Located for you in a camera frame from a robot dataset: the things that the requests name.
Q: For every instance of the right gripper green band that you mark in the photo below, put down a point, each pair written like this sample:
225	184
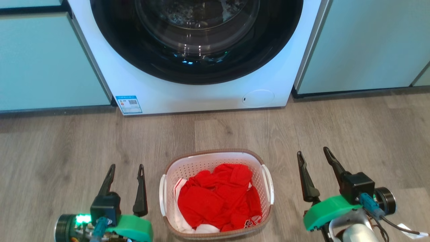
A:
324	210

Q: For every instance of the white perforated laundry basket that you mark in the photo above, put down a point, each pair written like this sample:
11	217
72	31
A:
195	164

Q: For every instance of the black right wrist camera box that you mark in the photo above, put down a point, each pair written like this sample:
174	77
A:
357	186

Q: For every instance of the white garment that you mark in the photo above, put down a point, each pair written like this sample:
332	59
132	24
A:
181	222

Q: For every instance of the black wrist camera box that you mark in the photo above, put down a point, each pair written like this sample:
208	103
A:
357	186
105	206

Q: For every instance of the blue energy label sticker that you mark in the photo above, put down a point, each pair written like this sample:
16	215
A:
129	104

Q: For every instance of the round white filter cover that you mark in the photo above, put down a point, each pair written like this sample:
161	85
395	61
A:
258	98

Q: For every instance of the wide pale green cabinet panel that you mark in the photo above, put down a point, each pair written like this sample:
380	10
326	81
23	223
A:
366	43

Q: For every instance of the red garment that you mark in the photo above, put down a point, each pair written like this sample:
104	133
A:
215	198

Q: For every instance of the large pale green cabinet door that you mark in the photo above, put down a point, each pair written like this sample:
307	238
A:
43	64

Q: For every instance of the black round washer door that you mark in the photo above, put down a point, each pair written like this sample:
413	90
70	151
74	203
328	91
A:
196	40

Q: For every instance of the pale green cabinet drawer front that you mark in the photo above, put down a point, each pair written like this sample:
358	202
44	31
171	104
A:
27	2

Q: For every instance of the white front-load washing machine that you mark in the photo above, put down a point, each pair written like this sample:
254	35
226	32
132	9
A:
208	94

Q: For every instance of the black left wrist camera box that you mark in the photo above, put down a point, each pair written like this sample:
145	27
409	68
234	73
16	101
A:
105	206

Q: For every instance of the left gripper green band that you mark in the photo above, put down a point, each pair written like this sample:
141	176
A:
134	228

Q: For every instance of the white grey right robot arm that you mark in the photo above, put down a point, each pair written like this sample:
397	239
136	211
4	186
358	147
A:
356	232

